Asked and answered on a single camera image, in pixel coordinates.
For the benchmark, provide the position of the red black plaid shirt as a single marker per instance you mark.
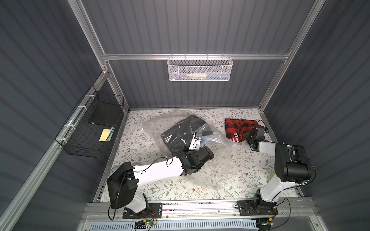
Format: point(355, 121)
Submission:
point(236, 128)

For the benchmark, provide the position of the black wire basket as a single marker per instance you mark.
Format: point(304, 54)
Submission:
point(82, 138)

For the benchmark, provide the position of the white bottle in basket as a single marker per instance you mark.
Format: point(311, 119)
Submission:
point(197, 75)

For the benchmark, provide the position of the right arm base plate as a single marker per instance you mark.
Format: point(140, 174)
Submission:
point(254, 208)

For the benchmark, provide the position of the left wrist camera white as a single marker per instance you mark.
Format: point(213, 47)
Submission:
point(195, 142)

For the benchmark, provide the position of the white wire mesh basket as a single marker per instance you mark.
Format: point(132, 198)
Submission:
point(218, 68)

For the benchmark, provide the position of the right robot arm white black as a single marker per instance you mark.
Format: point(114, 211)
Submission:
point(292, 168)

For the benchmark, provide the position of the black box in basket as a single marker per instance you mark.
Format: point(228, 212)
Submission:
point(105, 114)

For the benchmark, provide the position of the clear plastic vacuum bag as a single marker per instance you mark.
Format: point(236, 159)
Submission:
point(215, 172)

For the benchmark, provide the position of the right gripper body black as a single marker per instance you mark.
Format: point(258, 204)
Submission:
point(252, 134)

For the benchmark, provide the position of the yellow notepad in basket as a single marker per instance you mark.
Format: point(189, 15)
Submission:
point(104, 135)

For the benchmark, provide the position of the white vented panel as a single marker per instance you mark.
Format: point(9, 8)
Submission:
point(236, 224)

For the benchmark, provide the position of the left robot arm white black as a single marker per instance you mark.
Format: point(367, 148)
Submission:
point(125, 181)

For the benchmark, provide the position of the aluminium front rail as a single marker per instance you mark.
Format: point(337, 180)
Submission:
point(207, 209)

